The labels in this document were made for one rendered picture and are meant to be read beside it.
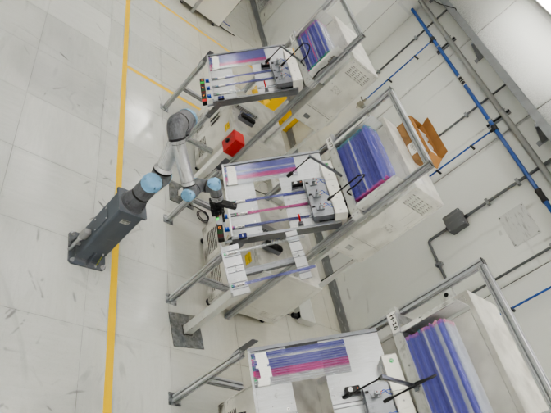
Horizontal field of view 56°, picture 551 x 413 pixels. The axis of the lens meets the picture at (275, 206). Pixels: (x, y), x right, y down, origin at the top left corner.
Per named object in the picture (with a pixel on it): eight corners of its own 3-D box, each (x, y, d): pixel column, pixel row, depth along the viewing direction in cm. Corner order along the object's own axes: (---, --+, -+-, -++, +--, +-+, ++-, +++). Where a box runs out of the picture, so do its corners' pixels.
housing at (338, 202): (334, 228, 339) (335, 213, 329) (318, 175, 372) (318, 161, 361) (347, 225, 340) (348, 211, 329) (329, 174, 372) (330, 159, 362)
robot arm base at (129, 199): (121, 208, 300) (130, 198, 296) (120, 189, 310) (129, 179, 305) (144, 216, 310) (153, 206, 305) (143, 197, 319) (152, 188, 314)
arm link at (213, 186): (208, 174, 305) (222, 177, 303) (211, 188, 313) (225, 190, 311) (203, 184, 300) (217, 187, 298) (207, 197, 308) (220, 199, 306)
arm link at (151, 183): (129, 189, 299) (142, 175, 293) (140, 181, 311) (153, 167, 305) (143, 204, 300) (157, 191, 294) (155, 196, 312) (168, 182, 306)
